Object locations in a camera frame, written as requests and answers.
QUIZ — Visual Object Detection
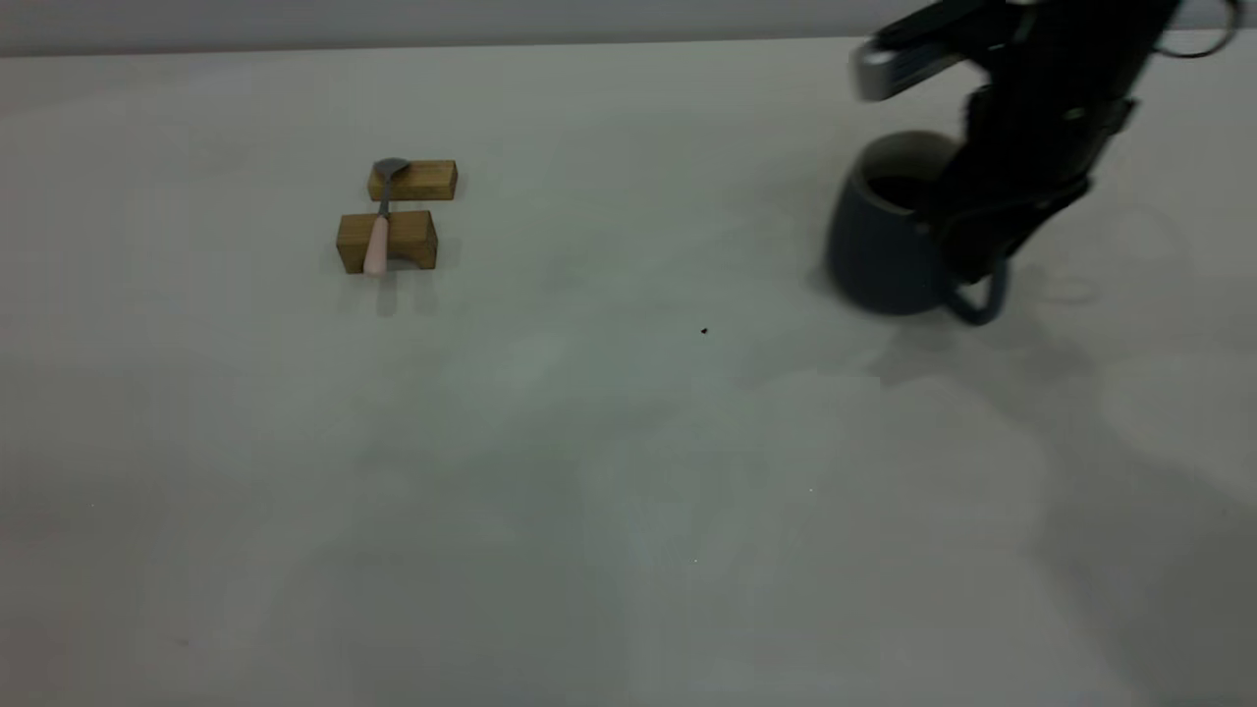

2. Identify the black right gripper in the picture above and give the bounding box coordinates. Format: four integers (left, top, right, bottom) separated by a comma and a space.
921, 29, 1145, 288

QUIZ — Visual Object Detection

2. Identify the dark grey ceramic cup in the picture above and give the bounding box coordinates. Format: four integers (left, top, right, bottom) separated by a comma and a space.
825, 131, 1012, 327

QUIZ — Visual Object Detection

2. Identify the pink handled metal spoon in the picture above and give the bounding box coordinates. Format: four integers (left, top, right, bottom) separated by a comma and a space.
363, 158, 411, 278

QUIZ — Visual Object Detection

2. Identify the flat wooden block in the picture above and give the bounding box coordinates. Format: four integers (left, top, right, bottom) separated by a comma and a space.
368, 160, 459, 203

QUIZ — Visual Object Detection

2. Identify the notched wooden block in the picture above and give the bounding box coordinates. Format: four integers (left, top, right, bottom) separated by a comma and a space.
337, 211, 439, 275

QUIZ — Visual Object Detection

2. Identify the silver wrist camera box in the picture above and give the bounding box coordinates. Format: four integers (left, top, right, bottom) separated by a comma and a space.
849, 8, 1012, 104

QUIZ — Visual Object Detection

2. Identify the thin black cable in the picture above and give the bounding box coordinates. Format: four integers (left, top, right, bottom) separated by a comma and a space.
1154, 0, 1243, 60

